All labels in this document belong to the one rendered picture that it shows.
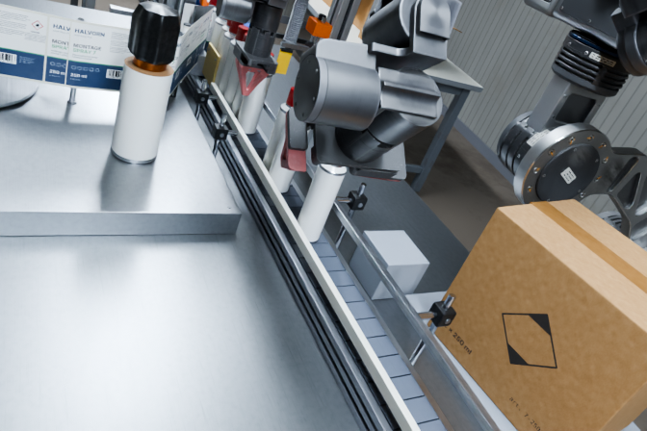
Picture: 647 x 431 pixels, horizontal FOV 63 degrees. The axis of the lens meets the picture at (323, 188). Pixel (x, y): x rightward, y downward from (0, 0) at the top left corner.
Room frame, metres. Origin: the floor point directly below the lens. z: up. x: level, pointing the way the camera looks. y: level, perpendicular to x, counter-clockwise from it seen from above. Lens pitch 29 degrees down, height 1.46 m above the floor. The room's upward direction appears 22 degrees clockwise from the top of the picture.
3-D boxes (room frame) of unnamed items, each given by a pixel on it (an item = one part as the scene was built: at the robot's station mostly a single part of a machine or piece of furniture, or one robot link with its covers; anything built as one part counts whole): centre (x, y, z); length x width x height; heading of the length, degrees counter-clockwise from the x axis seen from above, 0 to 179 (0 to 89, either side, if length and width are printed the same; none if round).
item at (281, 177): (0.98, 0.09, 0.98); 0.05 x 0.05 x 0.20
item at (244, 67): (1.08, 0.24, 1.06); 0.07 x 0.07 x 0.09; 36
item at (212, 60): (1.35, 0.41, 0.94); 0.10 x 0.01 x 0.09; 36
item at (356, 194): (0.91, -0.05, 0.91); 0.07 x 0.03 x 0.17; 126
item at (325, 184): (0.85, 0.00, 0.98); 0.05 x 0.05 x 0.20
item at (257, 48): (1.07, 0.23, 1.13); 0.10 x 0.07 x 0.07; 36
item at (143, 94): (0.90, 0.38, 1.03); 0.09 x 0.09 x 0.30
